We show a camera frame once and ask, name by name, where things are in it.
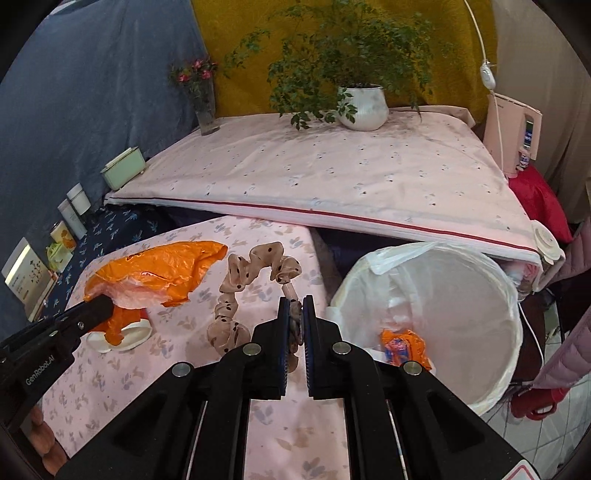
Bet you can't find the orange blue snack wrapper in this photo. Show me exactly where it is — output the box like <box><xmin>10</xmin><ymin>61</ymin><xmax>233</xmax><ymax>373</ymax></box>
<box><xmin>380</xmin><ymin>329</ymin><xmax>433</xmax><ymax>371</ymax></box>

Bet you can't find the beige dotted hair scrunchie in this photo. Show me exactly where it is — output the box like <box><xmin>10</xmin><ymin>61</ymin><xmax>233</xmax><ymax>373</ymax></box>
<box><xmin>205</xmin><ymin>241</ymin><xmax>305</xmax><ymax>374</ymax></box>

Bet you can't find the orange plastic bag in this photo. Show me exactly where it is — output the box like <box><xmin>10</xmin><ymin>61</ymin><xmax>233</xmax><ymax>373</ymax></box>
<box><xmin>82</xmin><ymin>240</ymin><xmax>230</xmax><ymax>347</ymax></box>

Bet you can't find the trash bin with white bag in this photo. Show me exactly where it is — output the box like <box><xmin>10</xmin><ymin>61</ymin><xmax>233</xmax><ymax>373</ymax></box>
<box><xmin>325</xmin><ymin>242</ymin><xmax>523</xmax><ymax>415</ymax></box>

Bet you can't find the operator hand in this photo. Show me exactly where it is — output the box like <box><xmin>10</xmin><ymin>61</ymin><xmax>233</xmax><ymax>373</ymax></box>
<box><xmin>23</xmin><ymin>404</ymin><xmax>68</xmax><ymax>479</ymax></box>

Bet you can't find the small green white box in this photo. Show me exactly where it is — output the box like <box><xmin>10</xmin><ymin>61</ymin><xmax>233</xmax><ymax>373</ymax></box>
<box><xmin>46</xmin><ymin>242</ymin><xmax>73</xmax><ymax>273</ymax></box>

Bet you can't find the white card sign stand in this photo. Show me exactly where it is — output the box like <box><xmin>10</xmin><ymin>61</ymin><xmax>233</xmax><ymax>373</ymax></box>
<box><xmin>1</xmin><ymin>238</ymin><xmax>56</xmax><ymax>322</ymax></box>

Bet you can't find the orange patterned tin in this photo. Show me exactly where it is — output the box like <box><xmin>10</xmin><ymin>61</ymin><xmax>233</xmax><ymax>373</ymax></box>
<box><xmin>50</xmin><ymin>221</ymin><xmax>76</xmax><ymax>252</ymax></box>

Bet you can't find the pink rabbit print tablecloth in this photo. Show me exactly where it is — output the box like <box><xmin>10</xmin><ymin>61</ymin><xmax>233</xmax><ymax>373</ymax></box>
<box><xmin>42</xmin><ymin>216</ymin><xmax>349</xmax><ymax>479</ymax></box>

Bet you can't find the navy floral cloth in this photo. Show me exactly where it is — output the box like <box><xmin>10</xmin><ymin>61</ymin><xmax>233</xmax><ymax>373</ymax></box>
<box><xmin>41</xmin><ymin>205</ymin><xmax>219</xmax><ymax>318</ymax></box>

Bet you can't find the tall white bottle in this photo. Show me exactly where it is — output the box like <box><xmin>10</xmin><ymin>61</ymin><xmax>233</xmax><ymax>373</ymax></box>
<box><xmin>57</xmin><ymin>199</ymin><xmax>87</xmax><ymax>240</ymax></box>

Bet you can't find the white cylindrical jar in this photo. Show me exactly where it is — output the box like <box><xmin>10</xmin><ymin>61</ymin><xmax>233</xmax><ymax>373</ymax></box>
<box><xmin>66</xmin><ymin>183</ymin><xmax>91</xmax><ymax>217</ymax></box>

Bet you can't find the mint green tissue box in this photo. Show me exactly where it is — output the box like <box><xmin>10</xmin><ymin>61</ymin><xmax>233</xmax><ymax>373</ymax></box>
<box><xmin>100</xmin><ymin>147</ymin><xmax>146</xmax><ymax>191</ymax></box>

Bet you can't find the pink quilted jacket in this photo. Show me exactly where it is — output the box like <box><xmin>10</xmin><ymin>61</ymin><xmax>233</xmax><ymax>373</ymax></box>
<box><xmin>533</xmin><ymin>218</ymin><xmax>590</xmax><ymax>389</ymax></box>

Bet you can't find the pink dotted cushion mat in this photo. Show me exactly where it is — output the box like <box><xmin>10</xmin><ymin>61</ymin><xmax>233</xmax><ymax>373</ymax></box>
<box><xmin>106</xmin><ymin>107</ymin><xmax>541</xmax><ymax>270</ymax></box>

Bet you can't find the red bag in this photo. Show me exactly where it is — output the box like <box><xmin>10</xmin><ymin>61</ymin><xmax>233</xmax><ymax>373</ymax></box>
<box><xmin>509</xmin><ymin>164</ymin><xmax>573</xmax><ymax>244</ymax></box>

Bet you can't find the glass vase with flowers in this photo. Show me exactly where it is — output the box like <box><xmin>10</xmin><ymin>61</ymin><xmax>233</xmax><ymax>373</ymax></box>
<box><xmin>169</xmin><ymin>57</ymin><xmax>219</xmax><ymax>136</ymax></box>

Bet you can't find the pink appliance box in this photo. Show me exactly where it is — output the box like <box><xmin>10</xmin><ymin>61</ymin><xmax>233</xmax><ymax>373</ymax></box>
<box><xmin>483</xmin><ymin>92</ymin><xmax>543</xmax><ymax>178</ymax></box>

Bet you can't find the green plant in white pot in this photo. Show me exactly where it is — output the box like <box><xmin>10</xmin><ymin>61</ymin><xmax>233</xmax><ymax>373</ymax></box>
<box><xmin>223</xmin><ymin>0</ymin><xmax>452</xmax><ymax>133</ymax></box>

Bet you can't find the white lamp cable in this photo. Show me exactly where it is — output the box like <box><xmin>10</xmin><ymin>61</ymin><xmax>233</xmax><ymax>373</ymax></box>
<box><xmin>462</xmin><ymin>0</ymin><xmax>507</xmax><ymax>172</ymax></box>

